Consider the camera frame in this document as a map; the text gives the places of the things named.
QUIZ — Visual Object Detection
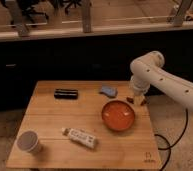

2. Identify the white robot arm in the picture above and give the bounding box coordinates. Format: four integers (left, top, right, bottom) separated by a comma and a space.
130, 51, 193, 112

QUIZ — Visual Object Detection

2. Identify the orange ceramic bowl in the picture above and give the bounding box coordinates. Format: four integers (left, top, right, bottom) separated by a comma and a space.
101, 100, 135, 131

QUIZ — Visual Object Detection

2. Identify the blue sponge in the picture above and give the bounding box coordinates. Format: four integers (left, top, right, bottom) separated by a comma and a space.
99, 86, 117, 98

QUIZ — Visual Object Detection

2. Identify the white tube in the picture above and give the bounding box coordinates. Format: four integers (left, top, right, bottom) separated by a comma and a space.
61, 128, 97, 149

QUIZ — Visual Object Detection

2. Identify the wooden table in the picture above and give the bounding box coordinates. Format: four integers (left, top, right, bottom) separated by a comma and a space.
6, 81, 161, 170

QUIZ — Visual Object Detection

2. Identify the black rectangular box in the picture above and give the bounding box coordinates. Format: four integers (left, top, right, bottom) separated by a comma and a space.
54, 89, 78, 99

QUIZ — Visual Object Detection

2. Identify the white paper cup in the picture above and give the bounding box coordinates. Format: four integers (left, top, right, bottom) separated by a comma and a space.
17, 131, 42, 155

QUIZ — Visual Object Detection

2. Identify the black office chair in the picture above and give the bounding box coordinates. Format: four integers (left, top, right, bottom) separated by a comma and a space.
0, 0, 49, 23
58, 0, 81, 14

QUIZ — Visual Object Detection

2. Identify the black cable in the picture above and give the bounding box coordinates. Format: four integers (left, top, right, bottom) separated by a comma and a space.
154, 108, 189, 171

